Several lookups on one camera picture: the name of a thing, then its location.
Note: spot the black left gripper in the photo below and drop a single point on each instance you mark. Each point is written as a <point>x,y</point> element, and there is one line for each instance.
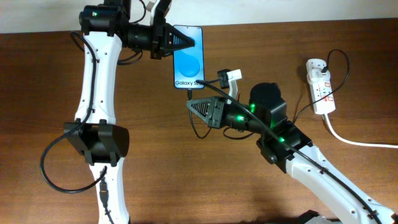
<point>163,33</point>

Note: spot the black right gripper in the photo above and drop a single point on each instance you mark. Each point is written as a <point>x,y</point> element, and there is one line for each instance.
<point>216,112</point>

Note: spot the blue smartphone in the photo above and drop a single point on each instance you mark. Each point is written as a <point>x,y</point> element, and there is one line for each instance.
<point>189,63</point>

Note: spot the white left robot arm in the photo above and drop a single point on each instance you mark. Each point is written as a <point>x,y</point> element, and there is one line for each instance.
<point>106,30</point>

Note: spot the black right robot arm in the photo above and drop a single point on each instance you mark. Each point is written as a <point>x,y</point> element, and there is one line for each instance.
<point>283,144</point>

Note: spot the white USB charger adapter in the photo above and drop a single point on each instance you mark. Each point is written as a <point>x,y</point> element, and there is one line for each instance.
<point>315,76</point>

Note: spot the white power strip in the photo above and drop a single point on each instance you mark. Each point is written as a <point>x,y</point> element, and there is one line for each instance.
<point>320,92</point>

